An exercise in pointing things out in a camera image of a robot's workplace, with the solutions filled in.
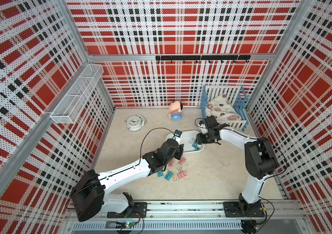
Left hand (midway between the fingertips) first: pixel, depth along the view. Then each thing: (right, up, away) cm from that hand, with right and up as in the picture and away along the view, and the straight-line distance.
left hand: (182, 143), depth 81 cm
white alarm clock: (-33, +11, +24) cm, 42 cm away
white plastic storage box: (+6, 0, +21) cm, 21 cm away
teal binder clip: (-13, -18, +3) cm, 23 cm away
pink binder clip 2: (0, -12, +9) cm, 16 cm away
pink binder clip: (-7, -14, +8) cm, 17 cm away
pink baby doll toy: (-4, +21, +29) cm, 36 cm away
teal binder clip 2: (+10, -4, +15) cm, 18 cm away
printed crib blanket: (+33, +24, +35) cm, 54 cm away
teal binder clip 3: (-8, -19, +3) cm, 21 cm away
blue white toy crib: (+46, +31, +33) cm, 65 cm away
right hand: (+13, +1, +14) cm, 19 cm away
